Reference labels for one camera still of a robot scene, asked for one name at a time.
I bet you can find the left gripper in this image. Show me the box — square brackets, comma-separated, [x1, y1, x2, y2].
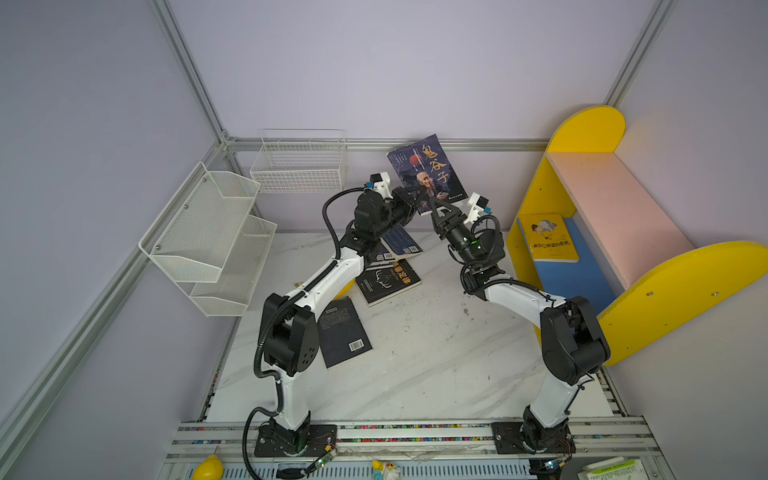
[374, 185, 427, 240]

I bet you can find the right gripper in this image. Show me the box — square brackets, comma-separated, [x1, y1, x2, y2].
[427, 200, 478, 272]

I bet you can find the purple old man book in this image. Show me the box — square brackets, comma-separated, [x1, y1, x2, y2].
[387, 134, 469, 215]

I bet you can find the yellow cartoon cover book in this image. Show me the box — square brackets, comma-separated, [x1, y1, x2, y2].
[518, 213, 580, 263]

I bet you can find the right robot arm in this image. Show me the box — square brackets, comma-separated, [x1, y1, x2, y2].
[429, 197, 611, 453]

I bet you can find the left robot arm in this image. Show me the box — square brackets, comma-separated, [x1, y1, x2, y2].
[249, 180, 427, 455]

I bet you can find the blue book front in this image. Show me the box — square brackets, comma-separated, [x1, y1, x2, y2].
[381, 224, 423, 260]

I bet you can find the blue book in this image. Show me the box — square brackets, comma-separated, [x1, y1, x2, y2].
[368, 240, 396, 267]
[381, 224, 423, 260]

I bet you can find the blue book behind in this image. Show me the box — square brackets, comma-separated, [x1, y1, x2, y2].
[368, 240, 396, 267]

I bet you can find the black book yellow title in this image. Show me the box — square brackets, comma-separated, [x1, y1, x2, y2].
[355, 260, 422, 307]

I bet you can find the yellow banana bunch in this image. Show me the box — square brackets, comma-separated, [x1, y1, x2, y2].
[334, 280, 355, 300]

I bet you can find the yellow pink blue bookshelf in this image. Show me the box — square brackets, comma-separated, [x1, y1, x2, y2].
[507, 105, 767, 366]

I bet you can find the black book with barcode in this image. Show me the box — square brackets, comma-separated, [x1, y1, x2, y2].
[317, 297, 373, 368]

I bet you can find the white mesh two-tier shelf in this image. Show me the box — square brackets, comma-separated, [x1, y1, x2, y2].
[138, 163, 277, 317]

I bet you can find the green white box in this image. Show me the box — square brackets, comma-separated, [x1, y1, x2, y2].
[577, 456, 649, 480]

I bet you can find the yellow lemon toy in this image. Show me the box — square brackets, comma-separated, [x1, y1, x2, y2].
[191, 454, 224, 480]

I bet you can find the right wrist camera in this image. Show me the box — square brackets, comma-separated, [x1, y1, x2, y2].
[464, 193, 491, 227]

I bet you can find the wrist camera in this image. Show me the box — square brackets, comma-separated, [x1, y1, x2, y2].
[366, 172, 392, 199]
[464, 193, 491, 227]

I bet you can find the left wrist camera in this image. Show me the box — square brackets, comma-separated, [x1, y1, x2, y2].
[366, 172, 392, 199]

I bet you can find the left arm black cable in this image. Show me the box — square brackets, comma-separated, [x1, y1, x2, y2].
[320, 186, 367, 262]

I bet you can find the white wire basket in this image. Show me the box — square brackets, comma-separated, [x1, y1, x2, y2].
[250, 129, 348, 194]

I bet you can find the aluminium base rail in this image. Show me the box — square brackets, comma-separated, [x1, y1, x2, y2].
[157, 371, 676, 480]

